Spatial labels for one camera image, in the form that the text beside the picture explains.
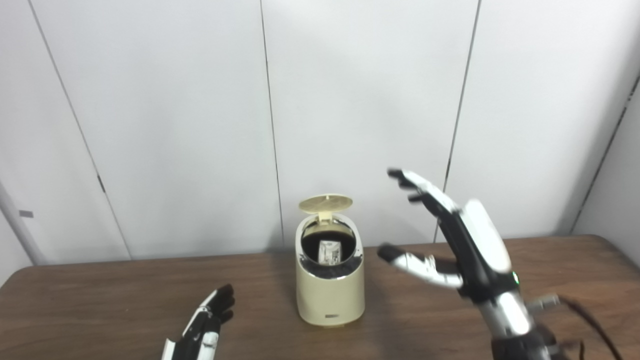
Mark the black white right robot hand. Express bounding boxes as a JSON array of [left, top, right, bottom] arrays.
[[376, 168, 521, 303]]

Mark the cream-colored round bin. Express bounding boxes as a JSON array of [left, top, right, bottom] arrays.
[[295, 215, 366, 327]]

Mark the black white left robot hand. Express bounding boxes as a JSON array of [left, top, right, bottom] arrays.
[[161, 284, 236, 360]]

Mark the white green milk carton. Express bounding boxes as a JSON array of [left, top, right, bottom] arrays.
[[318, 240, 343, 264]]

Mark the cream round bin lid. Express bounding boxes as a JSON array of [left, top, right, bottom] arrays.
[[298, 194, 354, 223]]

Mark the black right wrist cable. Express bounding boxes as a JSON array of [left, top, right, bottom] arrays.
[[530, 294, 626, 360]]

